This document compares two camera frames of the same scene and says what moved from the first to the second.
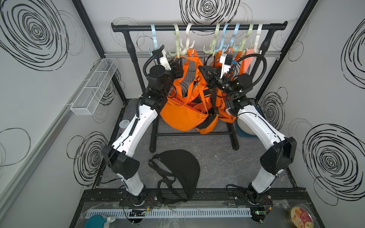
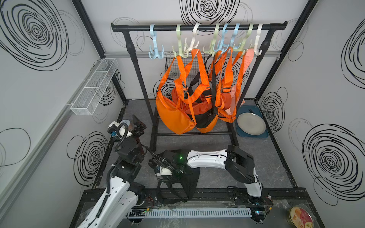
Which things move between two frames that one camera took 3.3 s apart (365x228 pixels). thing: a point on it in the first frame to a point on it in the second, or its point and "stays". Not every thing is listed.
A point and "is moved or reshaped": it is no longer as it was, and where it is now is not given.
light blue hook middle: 223,47 stays
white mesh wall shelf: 93,88 stays
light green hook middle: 211,51 stays
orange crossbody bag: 187,108 is moved or reshaped
